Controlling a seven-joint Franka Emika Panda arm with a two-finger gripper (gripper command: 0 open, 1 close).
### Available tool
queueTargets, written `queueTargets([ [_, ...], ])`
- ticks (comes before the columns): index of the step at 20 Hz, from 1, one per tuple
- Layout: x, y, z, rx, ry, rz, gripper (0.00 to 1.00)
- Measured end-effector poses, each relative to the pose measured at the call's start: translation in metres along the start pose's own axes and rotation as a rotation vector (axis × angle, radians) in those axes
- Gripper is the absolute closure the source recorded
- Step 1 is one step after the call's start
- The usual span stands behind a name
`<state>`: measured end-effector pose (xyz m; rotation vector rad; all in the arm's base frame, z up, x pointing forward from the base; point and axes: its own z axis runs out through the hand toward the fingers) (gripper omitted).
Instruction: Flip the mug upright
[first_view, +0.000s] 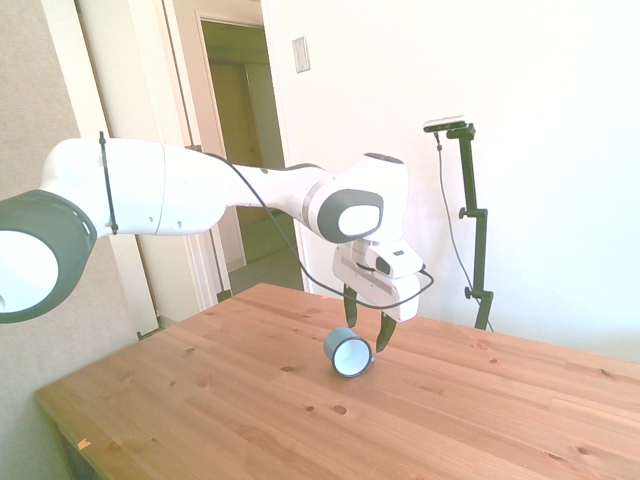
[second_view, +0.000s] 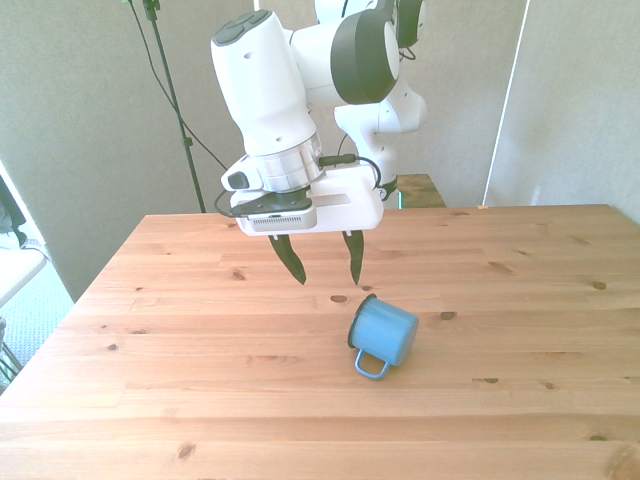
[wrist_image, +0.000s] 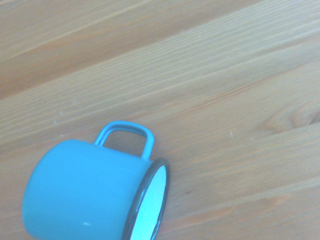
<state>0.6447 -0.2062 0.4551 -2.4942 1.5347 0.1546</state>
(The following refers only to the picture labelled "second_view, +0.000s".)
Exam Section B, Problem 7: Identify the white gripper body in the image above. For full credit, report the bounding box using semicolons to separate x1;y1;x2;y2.
236;165;385;236

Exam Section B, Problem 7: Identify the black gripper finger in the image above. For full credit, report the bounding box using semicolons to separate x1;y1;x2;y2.
342;230;366;287
268;233;307;286

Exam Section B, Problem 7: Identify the blue enamel mug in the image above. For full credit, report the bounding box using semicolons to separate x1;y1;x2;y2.
347;293;420;381

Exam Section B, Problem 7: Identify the black tripod stand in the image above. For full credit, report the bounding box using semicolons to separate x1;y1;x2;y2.
142;0;208;214

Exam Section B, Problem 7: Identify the white chair seat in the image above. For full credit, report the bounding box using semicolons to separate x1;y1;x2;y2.
0;244;54;309

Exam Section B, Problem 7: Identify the black bag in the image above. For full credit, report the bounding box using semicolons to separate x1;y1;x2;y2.
0;172;27;249

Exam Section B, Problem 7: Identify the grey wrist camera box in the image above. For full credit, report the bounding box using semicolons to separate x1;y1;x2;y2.
230;192;320;234

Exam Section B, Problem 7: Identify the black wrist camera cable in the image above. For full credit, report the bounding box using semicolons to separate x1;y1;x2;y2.
214;47;419;217

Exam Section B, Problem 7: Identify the wooden robot pedestal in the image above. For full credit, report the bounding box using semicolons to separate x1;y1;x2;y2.
394;173;446;209

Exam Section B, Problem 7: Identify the black tripod cable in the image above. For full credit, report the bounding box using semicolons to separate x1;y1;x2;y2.
122;0;229;171

